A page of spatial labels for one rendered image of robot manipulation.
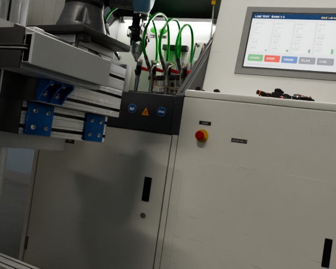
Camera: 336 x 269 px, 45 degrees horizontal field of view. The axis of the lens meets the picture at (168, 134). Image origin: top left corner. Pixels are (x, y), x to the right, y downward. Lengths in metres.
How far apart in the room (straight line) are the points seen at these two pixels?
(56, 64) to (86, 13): 0.32
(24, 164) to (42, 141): 3.99
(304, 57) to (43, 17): 4.07
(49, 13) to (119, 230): 3.99
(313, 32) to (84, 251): 1.39
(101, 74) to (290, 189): 0.84
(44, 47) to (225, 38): 1.20
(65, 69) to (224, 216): 0.90
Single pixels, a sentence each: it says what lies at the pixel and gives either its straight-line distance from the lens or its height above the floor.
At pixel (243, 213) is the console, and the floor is 0.53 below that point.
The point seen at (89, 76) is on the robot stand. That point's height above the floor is 0.89.
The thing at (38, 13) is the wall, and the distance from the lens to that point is 5.55.
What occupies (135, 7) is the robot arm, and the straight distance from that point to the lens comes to 1.28.
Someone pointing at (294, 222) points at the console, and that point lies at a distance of 1.57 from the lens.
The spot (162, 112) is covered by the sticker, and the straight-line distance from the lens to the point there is 1.68.
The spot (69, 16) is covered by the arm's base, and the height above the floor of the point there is 1.07.
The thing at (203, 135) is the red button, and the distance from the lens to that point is 1.58.
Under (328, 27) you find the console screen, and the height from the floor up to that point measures 1.35.
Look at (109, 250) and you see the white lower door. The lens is 1.81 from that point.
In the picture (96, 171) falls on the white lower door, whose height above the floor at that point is 0.58.
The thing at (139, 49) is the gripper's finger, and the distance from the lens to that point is 2.01.
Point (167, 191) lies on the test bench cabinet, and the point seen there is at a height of 0.55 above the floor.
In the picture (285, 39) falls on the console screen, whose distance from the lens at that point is 1.93.
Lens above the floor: 0.76
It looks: 1 degrees up
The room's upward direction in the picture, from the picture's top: 8 degrees clockwise
